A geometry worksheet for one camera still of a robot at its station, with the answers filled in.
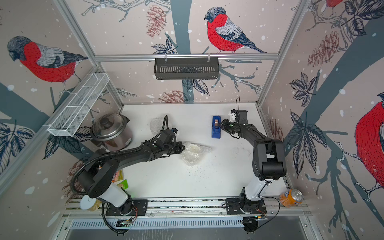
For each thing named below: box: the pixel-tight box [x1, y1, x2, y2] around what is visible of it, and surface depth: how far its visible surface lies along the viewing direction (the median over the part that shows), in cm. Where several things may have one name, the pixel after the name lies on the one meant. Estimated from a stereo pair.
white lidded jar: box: [79, 194, 103, 212], surface depth 73 cm
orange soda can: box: [280, 189, 304, 208], surface depth 70 cm
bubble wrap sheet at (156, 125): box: [149, 118, 168, 136], surface depth 100 cm
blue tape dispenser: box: [211, 115, 222, 139], surface depth 102 cm
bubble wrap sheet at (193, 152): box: [181, 142, 212, 167], surface depth 87 cm
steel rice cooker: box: [90, 113, 133, 151], surface depth 87 cm
